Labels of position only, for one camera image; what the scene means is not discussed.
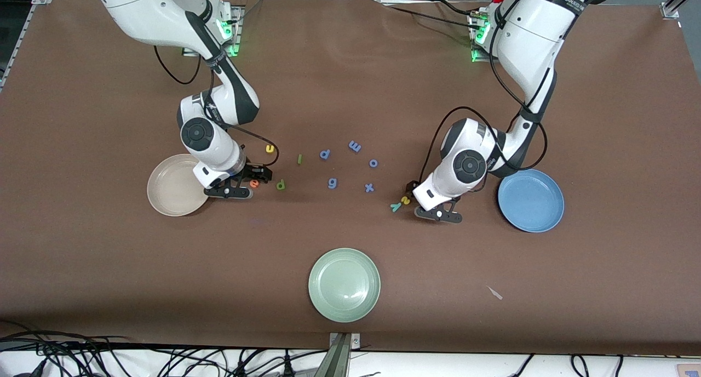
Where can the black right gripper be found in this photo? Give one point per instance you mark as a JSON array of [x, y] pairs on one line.
[[253, 172]]

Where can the teal letter y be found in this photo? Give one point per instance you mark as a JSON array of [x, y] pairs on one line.
[[395, 206]]

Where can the green letter p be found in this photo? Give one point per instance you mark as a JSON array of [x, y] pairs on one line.
[[281, 185]]

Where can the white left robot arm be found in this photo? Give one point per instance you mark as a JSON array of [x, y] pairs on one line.
[[526, 43]]

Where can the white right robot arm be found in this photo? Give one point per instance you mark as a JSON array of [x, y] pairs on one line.
[[159, 10]]

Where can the blue letter m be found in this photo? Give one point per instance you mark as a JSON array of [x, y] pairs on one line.
[[355, 146]]

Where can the beige brown plate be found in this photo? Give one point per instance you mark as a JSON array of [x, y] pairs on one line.
[[174, 188]]

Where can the green plate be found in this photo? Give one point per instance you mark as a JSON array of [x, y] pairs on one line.
[[344, 285]]

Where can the blue plate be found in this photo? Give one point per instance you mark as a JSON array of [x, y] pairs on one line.
[[534, 201]]

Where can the brown table mat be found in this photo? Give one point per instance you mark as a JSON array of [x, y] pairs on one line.
[[350, 81]]

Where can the small grey paper scrap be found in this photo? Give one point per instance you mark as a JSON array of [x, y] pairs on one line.
[[495, 293]]

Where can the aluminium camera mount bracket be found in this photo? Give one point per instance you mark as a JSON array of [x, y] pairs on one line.
[[339, 360]]

